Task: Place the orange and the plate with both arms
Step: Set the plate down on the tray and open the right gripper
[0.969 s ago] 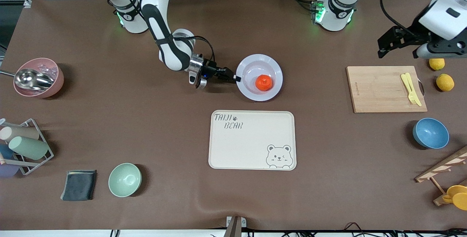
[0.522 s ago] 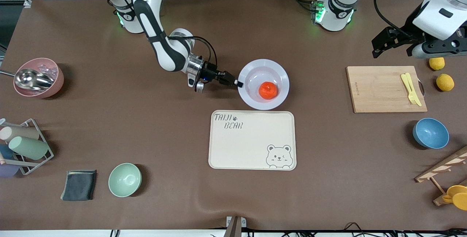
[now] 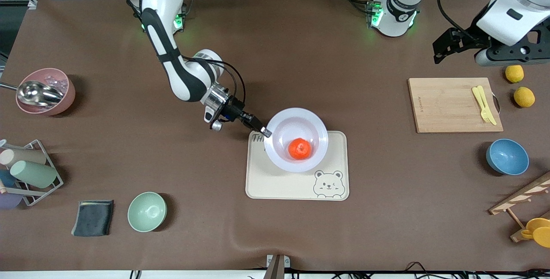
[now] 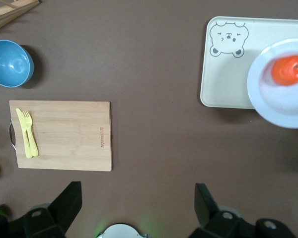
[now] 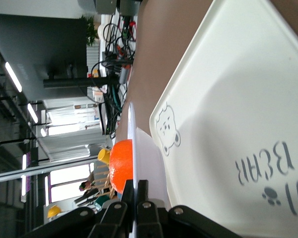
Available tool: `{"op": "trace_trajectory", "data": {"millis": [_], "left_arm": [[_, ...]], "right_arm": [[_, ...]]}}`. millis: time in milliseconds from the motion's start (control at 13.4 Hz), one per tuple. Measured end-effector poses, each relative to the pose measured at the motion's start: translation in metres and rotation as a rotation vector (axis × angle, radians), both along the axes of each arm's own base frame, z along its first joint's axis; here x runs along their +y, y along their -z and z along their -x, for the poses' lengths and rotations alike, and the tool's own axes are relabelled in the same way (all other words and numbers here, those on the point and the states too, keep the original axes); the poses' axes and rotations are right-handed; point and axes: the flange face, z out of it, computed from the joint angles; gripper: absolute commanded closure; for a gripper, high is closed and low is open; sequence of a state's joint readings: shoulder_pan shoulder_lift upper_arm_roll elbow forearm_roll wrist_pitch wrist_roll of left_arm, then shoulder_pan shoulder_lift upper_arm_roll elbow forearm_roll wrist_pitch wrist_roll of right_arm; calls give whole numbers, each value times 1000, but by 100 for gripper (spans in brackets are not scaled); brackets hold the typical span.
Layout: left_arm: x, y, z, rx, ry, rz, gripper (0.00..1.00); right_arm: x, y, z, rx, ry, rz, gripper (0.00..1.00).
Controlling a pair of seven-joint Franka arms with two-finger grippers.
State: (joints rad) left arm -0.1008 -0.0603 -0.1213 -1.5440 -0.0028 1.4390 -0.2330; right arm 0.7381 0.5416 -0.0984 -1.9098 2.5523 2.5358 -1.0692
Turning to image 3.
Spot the grey wire cup rack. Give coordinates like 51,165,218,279
0,139,64,207

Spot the blue cup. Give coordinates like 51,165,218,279
0,169,18,188

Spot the pink bowl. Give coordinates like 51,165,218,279
16,68,76,116

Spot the light green cup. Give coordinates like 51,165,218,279
9,160,58,189

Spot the orange fruit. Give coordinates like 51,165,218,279
288,138,312,160

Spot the yellow lemon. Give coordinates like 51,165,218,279
513,86,536,108
505,65,525,83

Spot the white round plate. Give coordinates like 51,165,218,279
264,107,329,173

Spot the dark grey folded cloth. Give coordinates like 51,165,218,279
71,200,115,237

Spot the light green bowl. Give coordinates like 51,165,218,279
127,191,168,233

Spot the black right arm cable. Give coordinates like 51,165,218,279
180,55,247,108

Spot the wooden cutting board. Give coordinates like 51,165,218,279
407,77,504,134

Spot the yellow plastic fork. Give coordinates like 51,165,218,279
472,86,493,124

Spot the wooden mug rack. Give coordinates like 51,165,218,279
489,172,550,243

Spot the yellow plastic knife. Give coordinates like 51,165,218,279
477,86,498,126

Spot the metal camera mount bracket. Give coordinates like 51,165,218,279
263,254,291,279

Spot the purple cup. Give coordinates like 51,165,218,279
0,191,23,209

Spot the yellow mug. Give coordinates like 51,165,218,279
521,218,550,248

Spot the brown table mat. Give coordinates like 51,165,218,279
0,0,550,272

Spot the cream bear print tray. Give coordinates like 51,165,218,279
245,130,350,201

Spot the metal scoop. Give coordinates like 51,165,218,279
0,81,64,107

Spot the blue bowl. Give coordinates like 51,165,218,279
486,138,530,176

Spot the beige cup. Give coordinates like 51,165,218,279
0,148,47,168

